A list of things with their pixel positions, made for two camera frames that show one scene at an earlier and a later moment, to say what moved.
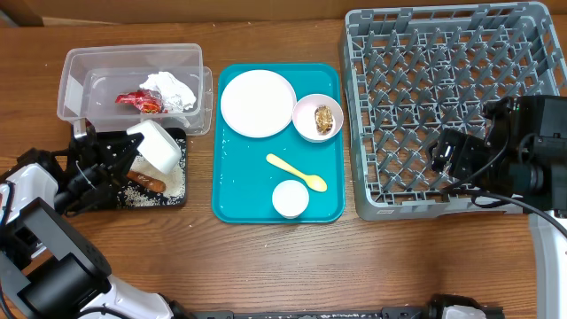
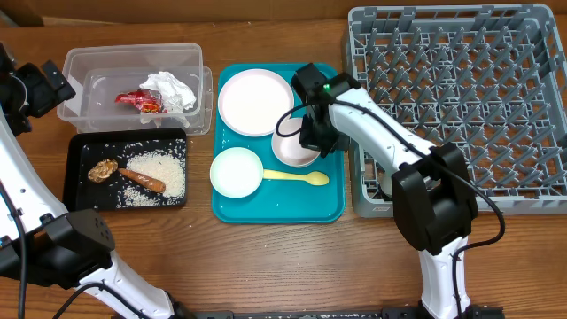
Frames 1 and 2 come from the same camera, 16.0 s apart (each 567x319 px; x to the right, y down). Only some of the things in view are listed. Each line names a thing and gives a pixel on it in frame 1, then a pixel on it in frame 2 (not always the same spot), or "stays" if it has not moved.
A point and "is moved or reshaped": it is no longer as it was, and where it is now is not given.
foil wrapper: [175, 96] stays
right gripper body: [468, 154] to [323, 136]
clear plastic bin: [114, 87] stays
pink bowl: [304, 118] is moved or reshaped
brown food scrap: [323, 119] is moved or reshaped
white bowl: [157, 146] to [236, 172]
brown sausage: [151, 183] stays
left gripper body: [87, 175] to [30, 94]
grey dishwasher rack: [412, 73] stays
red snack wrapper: [147, 101] stays
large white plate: [258, 103] stays
